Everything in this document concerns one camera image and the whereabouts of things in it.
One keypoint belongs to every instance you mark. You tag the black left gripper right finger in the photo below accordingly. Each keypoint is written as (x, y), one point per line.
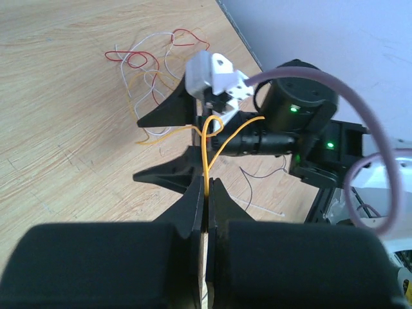
(268, 264)

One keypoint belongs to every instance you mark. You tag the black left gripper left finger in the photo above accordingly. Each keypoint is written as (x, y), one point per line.
(142, 264)

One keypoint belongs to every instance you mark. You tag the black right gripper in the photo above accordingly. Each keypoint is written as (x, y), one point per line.
(243, 133)

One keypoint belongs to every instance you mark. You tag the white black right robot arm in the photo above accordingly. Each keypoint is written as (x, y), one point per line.
(295, 109)

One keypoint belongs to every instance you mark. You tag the clear zip tie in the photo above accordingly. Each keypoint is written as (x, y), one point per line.
(248, 204)

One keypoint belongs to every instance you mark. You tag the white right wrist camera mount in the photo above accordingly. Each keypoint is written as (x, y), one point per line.
(212, 79)

